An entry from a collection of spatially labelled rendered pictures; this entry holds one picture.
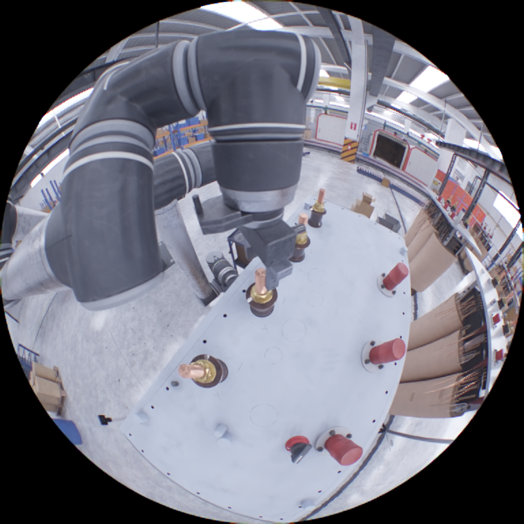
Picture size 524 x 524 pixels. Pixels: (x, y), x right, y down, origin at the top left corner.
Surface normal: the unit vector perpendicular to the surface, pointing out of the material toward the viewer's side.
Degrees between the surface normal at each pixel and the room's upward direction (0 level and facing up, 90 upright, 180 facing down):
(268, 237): 0
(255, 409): 0
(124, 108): 69
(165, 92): 118
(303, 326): 0
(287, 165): 90
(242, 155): 90
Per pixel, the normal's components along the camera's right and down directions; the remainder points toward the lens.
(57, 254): 0.28, 0.38
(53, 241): 0.26, 0.17
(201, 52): 0.13, 0.72
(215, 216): -0.01, -0.62
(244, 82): -0.17, 0.78
